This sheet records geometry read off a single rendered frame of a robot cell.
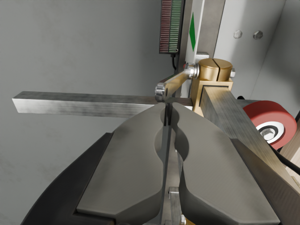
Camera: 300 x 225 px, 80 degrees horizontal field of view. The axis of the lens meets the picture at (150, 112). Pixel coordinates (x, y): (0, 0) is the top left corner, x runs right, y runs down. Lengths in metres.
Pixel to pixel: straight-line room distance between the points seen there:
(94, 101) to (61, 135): 1.39
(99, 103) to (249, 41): 0.41
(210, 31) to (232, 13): 0.11
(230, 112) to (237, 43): 0.34
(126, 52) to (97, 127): 0.65
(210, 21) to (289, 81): 0.22
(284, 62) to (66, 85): 1.23
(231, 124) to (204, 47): 0.27
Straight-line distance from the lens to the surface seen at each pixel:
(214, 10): 0.43
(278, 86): 0.53
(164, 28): 0.42
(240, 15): 0.54
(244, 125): 0.21
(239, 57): 0.56
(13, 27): 1.42
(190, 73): 0.28
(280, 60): 0.54
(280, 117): 0.31
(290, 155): 0.39
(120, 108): 0.31
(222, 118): 0.21
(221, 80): 0.29
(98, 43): 1.20
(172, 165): 0.65
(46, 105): 0.36
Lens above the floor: 1.12
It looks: 57 degrees down
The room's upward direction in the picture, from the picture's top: 175 degrees counter-clockwise
